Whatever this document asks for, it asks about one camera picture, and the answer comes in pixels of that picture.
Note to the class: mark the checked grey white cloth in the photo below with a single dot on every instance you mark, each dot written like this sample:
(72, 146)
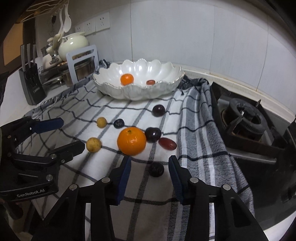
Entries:
(149, 210)

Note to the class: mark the steel pot in rack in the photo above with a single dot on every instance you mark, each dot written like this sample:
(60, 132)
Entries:
(82, 70)

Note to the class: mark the dark plum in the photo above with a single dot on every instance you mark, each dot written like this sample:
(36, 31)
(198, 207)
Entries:
(158, 110)
(152, 134)

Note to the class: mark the red grape tomato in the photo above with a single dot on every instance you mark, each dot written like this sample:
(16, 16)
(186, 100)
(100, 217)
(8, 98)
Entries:
(167, 144)
(150, 82)

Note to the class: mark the black knife block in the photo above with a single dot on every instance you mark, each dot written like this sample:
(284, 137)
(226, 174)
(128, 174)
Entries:
(29, 76)

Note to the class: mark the orange mandarin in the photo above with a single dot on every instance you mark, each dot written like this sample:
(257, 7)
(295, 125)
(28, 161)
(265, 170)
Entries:
(126, 79)
(131, 141)

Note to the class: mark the wall cutting board rack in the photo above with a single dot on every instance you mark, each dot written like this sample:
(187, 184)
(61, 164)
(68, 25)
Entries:
(39, 8)

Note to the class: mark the black gas stove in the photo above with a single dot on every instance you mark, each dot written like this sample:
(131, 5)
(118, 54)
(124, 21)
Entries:
(263, 145)

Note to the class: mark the white scalloped ceramic bowl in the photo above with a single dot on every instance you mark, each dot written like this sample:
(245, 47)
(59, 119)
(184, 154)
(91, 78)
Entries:
(166, 75)

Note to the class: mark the hanging black scissors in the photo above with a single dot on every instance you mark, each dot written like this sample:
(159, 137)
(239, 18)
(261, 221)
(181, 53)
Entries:
(53, 19)

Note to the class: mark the cream ceramic teapot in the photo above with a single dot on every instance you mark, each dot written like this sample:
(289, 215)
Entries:
(72, 42)

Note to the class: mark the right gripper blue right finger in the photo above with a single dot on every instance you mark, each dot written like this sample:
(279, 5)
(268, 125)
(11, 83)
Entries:
(179, 177)

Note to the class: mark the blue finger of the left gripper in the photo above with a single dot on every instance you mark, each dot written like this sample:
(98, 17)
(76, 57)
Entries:
(47, 125)
(67, 152)

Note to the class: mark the white hanging spoon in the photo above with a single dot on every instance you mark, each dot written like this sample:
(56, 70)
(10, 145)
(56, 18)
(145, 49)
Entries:
(67, 21)

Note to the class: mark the yellow longan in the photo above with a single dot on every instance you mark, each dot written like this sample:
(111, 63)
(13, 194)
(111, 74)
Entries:
(101, 122)
(93, 145)

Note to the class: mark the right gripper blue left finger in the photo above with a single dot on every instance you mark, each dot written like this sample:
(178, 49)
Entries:
(118, 181)

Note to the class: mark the white wall power sockets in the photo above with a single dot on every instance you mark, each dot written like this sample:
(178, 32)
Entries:
(95, 24)

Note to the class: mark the white hanging spatula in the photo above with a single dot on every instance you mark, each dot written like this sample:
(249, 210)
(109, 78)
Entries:
(61, 30)

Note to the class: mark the small dark blueberry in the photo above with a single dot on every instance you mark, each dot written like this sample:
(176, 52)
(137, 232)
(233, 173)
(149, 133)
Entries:
(119, 123)

